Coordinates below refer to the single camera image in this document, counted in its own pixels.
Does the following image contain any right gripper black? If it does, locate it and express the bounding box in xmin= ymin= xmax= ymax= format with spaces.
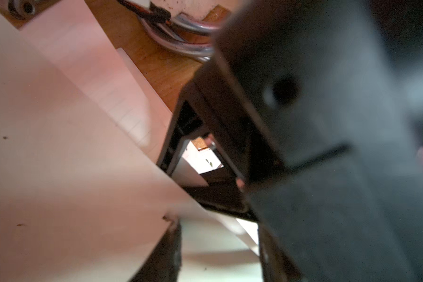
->
xmin=215 ymin=1 xmax=423 ymax=282

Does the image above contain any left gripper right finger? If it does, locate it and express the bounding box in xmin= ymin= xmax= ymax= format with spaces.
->
xmin=258 ymin=225 xmax=303 ymax=282

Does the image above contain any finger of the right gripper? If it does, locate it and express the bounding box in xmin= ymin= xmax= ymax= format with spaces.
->
xmin=157 ymin=63 xmax=289 ymax=222

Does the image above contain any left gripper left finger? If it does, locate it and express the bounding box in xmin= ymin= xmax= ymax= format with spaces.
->
xmin=129 ymin=215 xmax=182 ymax=282

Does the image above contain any large coiled metal hose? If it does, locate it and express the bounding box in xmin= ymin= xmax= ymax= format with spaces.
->
xmin=137 ymin=13 xmax=223 ymax=62

